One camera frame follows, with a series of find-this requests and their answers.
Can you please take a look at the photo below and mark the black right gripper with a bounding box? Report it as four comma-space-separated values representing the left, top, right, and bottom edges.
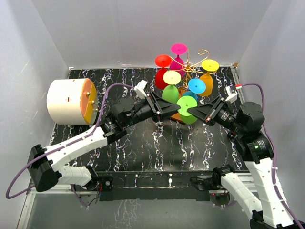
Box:
187, 95, 244, 135

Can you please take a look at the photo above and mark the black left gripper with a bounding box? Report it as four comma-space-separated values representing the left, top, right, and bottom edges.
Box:
123, 91, 181, 128

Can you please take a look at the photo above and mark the green wine glass front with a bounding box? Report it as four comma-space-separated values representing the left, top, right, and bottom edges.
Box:
162, 70, 181, 104

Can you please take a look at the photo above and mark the green wine glass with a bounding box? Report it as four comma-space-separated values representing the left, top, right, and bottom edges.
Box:
176, 95, 197, 124
162, 70, 181, 104

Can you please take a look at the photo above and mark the blue plastic wine glass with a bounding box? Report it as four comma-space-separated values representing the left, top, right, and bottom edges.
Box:
182, 78, 206, 101

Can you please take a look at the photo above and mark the orange plastic wine glass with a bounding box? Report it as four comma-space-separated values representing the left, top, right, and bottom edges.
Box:
199, 59, 220, 97

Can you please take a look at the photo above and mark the pink plastic wine glass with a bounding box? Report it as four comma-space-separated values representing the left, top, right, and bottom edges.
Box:
169, 43, 188, 78

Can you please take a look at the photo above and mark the red plastic wine glass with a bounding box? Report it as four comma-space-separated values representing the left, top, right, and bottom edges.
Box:
155, 54, 172, 90

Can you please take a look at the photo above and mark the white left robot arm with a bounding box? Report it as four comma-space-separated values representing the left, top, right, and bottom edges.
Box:
28, 92, 180, 192

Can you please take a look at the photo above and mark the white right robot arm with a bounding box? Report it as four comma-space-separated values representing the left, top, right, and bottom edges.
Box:
187, 97, 305, 229

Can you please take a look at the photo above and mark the orange wooden rack base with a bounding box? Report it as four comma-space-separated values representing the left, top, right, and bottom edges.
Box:
170, 113, 185, 125

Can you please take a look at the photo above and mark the white cylinder with coloured lid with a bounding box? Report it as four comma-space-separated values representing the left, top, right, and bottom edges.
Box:
46, 78, 98, 125

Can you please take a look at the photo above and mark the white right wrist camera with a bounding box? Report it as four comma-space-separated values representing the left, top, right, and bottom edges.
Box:
225, 84, 242, 103

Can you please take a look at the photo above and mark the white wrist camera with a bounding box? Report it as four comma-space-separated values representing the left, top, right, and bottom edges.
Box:
134, 80, 148, 99
225, 84, 242, 103

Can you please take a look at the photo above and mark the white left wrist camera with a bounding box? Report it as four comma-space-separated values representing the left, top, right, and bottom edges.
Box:
134, 80, 148, 99

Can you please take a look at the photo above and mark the gold wire wine glass rack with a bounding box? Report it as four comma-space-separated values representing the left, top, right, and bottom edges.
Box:
170, 49, 210, 94

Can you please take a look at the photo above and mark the black front mounting rail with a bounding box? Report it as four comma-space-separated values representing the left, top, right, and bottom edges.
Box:
71, 170, 232, 202

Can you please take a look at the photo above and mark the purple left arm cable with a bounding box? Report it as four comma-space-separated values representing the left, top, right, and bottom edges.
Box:
6, 83, 141, 208

